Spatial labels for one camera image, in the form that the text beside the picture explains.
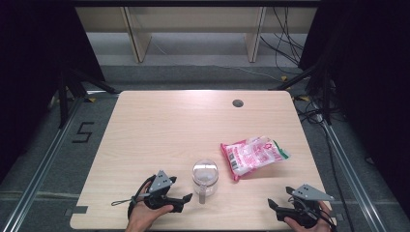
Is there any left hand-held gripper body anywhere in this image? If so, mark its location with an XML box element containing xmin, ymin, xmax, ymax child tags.
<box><xmin>143</xmin><ymin>169</ymin><xmax>185</xmax><ymax>215</ymax></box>

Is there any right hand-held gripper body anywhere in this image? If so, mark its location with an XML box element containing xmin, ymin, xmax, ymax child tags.
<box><xmin>276</xmin><ymin>184</ymin><xmax>336</xmax><ymax>229</ymax></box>

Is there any clear plastic jar with lid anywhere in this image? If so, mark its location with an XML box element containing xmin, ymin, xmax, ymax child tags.
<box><xmin>191</xmin><ymin>159</ymin><xmax>220</xmax><ymax>205</ymax></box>

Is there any pink and clear plastic bag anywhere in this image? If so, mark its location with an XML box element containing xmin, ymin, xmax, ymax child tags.
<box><xmin>220</xmin><ymin>135</ymin><xmax>291</xmax><ymax>182</ymax></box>

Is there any person's right hand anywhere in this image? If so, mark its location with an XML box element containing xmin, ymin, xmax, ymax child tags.
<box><xmin>283</xmin><ymin>201</ymin><xmax>333</xmax><ymax>232</ymax></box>

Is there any person's left hand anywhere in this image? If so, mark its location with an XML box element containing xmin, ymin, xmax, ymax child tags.
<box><xmin>125</xmin><ymin>182</ymin><xmax>175</xmax><ymax>232</ymax></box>

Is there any black tape strip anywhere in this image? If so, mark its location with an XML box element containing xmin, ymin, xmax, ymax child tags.
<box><xmin>64</xmin><ymin>205</ymin><xmax>89</xmax><ymax>217</ymax></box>

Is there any black tripod stand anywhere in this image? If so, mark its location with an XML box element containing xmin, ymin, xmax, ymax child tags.
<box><xmin>47</xmin><ymin>66</ymin><xmax>120</xmax><ymax>130</ymax></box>
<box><xmin>269</xmin><ymin>62</ymin><xmax>335</xmax><ymax>127</ymax></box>

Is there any light wooden shelf unit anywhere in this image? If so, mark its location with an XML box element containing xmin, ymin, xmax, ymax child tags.
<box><xmin>74</xmin><ymin>6</ymin><xmax>319</xmax><ymax>64</ymax></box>

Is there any black curtain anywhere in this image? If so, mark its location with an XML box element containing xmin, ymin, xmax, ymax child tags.
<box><xmin>298</xmin><ymin>0</ymin><xmax>410</xmax><ymax>211</ymax></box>
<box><xmin>0</xmin><ymin>0</ymin><xmax>105</xmax><ymax>185</ymax></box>

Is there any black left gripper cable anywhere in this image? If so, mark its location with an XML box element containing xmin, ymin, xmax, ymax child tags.
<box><xmin>127</xmin><ymin>174</ymin><xmax>158</xmax><ymax>220</ymax></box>

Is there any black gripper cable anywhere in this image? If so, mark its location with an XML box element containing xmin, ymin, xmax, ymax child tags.
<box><xmin>127</xmin><ymin>174</ymin><xmax>158</xmax><ymax>220</ymax></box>
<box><xmin>291</xmin><ymin>196</ymin><xmax>337</xmax><ymax>232</ymax></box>

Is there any long black floor cable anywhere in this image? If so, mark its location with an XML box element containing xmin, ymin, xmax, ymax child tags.
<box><xmin>323</xmin><ymin>124</ymin><xmax>351</xmax><ymax>232</ymax></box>

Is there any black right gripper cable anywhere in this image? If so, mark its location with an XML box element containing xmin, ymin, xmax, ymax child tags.
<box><xmin>291</xmin><ymin>196</ymin><xmax>337</xmax><ymax>232</ymax></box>

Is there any grey wrist strap loop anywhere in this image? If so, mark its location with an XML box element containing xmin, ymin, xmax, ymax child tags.
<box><xmin>110</xmin><ymin>192</ymin><xmax>151</xmax><ymax>207</ymax></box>

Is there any metal floor rail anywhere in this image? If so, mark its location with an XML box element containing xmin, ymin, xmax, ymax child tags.
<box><xmin>317</xmin><ymin>117</ymin><xmax>390</xmax><ymax>232</ymax></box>
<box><xmin>0</xmin><ymin>96</ymin><xmax>85</xmax><ymax>232</ymax></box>

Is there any tangle of black floor cables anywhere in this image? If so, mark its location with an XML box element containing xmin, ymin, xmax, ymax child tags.
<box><xmin>293</xmin><ymin>96</ymin><xmax>347</xmax><ymax>127</ymax></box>

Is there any thin white cable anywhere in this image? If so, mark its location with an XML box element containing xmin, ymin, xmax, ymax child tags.
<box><xmin>206</xmin><ymin>64</ymin><xmax>281</xmax><ymax>83</ymax></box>

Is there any bunch of black cables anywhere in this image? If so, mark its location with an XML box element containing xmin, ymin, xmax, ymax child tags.
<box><xmin>259</xmin><ymin>7</ymin><xmax>308</xmax><ymax>75</ymax></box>

